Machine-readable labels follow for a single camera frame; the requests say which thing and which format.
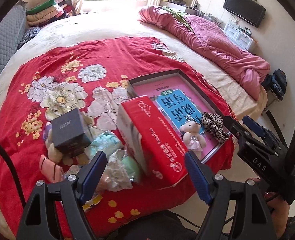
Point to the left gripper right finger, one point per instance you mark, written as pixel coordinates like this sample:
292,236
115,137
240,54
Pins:
252,219

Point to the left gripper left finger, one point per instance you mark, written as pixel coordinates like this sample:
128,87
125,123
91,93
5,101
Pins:
40,219

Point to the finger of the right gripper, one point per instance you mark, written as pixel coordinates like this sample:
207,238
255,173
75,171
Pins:
248,142
267,136

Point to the pink cloth roll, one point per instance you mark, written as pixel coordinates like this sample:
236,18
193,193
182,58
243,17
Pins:
52,172

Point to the brown teddy with purple ribbon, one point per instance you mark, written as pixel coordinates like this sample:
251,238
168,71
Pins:
53,154

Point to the plastic bag with beige item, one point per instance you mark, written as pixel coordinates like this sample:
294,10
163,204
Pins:
120,172

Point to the right hand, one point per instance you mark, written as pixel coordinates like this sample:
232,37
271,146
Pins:
280,212

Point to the leopard print scrunchie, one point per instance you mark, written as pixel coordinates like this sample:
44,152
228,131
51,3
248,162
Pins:
213,124

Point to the dark tray with pink base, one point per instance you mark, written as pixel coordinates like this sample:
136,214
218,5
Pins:
152,84

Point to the white teddy in pink dress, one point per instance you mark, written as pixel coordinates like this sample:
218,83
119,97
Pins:
193,140

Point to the dark bag on floor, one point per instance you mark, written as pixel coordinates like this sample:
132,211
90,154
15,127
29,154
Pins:
277,83

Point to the blue book in tray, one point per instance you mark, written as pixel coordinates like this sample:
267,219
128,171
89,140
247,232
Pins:
179,107

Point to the red floral blanket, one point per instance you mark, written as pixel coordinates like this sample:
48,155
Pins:
91,76

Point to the white drawer cabinet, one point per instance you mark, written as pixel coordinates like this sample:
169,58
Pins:
239,38

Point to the red cardboard box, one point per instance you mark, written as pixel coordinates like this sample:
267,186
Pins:
152,141

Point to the pink quilted duvet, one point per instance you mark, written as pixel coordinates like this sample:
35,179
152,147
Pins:
208,40

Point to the dark blue square box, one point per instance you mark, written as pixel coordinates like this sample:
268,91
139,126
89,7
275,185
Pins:
70,133

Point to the green tissue packet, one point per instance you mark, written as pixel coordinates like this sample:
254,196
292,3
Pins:
106,142

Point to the beige bed sheet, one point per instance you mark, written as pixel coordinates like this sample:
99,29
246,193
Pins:
100,25

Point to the grey quilted headboard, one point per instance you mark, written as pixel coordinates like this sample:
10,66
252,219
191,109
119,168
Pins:
12,30

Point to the stack of folded blankets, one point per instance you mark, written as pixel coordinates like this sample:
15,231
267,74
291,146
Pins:
48,12

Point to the black wall television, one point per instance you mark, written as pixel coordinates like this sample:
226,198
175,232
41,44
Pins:
247,10

